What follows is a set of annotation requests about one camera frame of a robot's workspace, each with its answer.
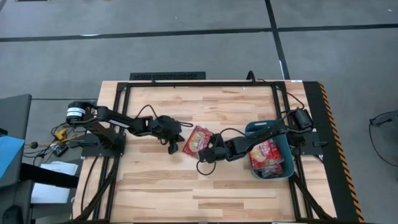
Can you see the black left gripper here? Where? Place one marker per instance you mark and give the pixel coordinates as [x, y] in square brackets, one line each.
[168, 127]

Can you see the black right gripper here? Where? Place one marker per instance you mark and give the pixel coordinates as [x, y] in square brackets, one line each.
[220, 152]

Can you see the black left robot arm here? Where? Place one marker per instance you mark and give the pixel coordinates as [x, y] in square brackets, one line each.
[109, 116]

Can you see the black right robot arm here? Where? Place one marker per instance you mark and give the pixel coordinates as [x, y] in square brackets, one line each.
[264, 135]

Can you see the black floor vent grille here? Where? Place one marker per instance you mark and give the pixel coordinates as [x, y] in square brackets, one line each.
[168, 76]

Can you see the blue plastic basket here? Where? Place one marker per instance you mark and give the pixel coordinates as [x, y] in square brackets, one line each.
[289, 161]

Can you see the small black box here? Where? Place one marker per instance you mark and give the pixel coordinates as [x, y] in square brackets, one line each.
[60, 150]

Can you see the black mat with hazard stripes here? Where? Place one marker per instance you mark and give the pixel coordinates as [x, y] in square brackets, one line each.
[329, 186]

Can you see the white paper sheet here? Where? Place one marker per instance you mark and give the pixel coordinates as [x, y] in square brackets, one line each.
[49, 193]

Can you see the black ball knob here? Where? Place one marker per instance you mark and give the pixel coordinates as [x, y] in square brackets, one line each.
[34, 145]

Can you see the grey chair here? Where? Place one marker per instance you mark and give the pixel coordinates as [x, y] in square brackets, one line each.
[15, 115]

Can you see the blue folder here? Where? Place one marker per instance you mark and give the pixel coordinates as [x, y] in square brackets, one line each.
[9, 152]

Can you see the grey floor device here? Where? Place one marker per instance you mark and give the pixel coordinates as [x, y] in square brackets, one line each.
[384, 119]

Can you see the black metal table frame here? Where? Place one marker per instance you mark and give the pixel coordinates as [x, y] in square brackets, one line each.
[199, 84]

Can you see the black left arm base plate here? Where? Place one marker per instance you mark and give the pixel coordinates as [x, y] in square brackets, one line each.
[93, 151]

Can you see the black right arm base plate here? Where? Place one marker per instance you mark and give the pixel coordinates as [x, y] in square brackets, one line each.
[314, 143]

